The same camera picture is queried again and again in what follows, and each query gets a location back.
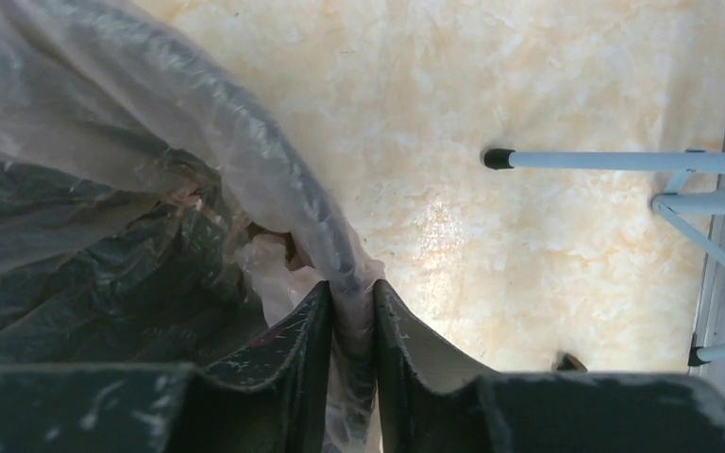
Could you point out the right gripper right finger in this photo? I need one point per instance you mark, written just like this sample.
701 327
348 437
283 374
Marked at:
435 398

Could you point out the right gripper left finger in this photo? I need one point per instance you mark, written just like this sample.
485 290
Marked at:
269 396

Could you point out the pink plastic trash bag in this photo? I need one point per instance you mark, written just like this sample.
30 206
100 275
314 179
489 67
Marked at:
173 276

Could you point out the black plastic trash bin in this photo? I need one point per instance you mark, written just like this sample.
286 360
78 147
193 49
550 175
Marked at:
150 210

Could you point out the light blue tripod stand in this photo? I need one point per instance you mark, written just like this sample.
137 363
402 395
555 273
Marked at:
604 260

